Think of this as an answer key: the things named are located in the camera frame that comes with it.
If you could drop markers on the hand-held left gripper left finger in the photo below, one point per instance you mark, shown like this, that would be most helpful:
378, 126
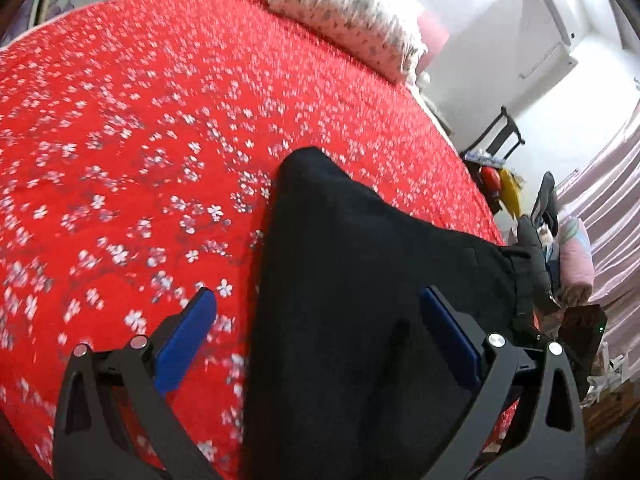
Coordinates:
186, 340

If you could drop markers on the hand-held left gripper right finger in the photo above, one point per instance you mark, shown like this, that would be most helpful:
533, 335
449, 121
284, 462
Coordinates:
450, 342

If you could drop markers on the black pants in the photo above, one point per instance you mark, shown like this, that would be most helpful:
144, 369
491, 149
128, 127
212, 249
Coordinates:
350, 285

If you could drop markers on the pink rolled blanket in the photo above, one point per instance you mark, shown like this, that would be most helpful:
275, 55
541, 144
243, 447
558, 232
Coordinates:
575, 260

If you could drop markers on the pink curtain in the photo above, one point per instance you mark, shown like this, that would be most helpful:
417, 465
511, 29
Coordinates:
615, 200

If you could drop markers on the yellow plush toy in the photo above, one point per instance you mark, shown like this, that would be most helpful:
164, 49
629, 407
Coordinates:
512, 192

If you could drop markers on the red plush toy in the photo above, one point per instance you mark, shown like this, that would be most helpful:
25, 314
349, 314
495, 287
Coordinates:
491, 180

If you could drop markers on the red floral bedspread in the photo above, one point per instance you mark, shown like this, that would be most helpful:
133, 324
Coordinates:
125, 135

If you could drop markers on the black wooden chair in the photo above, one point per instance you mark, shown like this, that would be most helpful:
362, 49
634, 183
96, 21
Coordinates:
502, 135

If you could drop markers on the white standing air conditioner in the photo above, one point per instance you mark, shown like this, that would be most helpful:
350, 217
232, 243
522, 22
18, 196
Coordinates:
530, 35

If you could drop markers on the white floral pillow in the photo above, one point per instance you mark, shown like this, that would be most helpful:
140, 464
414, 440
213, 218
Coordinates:
345, 15

